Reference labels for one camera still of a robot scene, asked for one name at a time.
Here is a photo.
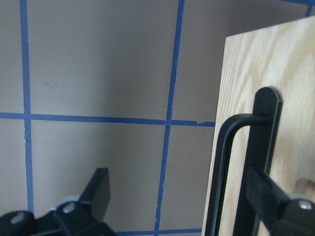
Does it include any black metal drawer handle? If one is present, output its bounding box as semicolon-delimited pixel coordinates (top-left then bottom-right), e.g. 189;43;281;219
204;87;283;236

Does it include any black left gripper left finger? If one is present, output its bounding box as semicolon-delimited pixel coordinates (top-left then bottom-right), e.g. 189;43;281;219
0;168;115;236

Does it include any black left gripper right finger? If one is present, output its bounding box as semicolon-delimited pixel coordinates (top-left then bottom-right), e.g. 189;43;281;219
246;167;315;236

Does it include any wooden drawer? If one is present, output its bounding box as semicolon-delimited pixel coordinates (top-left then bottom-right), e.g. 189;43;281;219
202;17;315;236

